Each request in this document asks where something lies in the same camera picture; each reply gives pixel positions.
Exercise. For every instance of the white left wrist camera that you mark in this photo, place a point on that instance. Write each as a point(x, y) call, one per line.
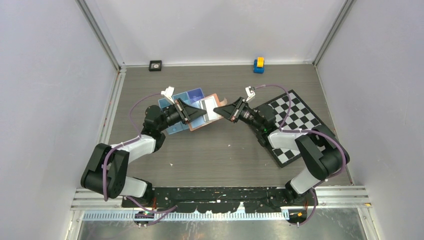
point(168, 94)

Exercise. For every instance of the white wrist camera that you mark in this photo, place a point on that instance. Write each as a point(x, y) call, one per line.
point(250, 91)
point(168, 94)

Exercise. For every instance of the black white chessboard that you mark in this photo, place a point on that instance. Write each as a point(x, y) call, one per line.
point(300, 116)

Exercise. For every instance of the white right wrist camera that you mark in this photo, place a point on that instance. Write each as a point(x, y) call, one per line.
point(250, 91)

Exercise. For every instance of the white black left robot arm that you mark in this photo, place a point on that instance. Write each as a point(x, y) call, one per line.
point(107, 167)

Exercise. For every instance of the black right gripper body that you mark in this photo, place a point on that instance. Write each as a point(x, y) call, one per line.
point(242, 112)

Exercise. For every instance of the blue purple drawer organizer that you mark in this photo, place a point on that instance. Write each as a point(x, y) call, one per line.
point(177, 112)

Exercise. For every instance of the orange leather card holder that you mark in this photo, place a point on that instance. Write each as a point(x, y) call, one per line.
point(199, 122)

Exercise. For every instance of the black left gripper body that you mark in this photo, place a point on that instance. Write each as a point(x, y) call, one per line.
point(179, 106)

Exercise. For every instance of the white striped card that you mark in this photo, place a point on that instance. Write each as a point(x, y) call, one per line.
point(209, 104)

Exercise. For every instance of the blue yellow toy block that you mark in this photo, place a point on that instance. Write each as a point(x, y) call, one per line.
point(259, 65)

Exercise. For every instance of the small black square box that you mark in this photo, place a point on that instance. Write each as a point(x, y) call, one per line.
point(155, 65)

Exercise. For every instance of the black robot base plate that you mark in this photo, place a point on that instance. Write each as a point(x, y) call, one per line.
point(219, 200)

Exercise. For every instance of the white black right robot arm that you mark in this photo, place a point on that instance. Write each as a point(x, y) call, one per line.
point(323, 155)

